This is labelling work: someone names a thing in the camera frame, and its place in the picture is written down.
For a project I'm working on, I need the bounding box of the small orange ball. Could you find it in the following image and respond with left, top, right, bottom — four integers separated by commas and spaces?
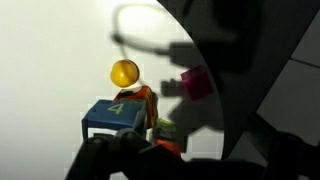
110, 59, 140, 87

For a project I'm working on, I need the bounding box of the pink cube block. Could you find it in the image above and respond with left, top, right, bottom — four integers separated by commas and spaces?
181, 66, 214, 101

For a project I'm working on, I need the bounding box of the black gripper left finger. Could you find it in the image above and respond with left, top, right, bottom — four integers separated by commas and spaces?
65, 110, 185, 180

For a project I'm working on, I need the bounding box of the orange green toy block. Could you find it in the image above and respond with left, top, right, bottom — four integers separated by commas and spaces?
114, 86, 181, 157

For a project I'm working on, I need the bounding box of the blue block with number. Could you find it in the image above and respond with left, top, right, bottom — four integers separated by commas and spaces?
82, 100, 147, 140

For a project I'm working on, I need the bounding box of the white round table plate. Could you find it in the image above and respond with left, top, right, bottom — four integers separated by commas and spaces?
0, 0, 225, 180

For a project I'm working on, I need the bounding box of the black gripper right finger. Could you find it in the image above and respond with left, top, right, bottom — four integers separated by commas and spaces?
261, 132, 320, 180

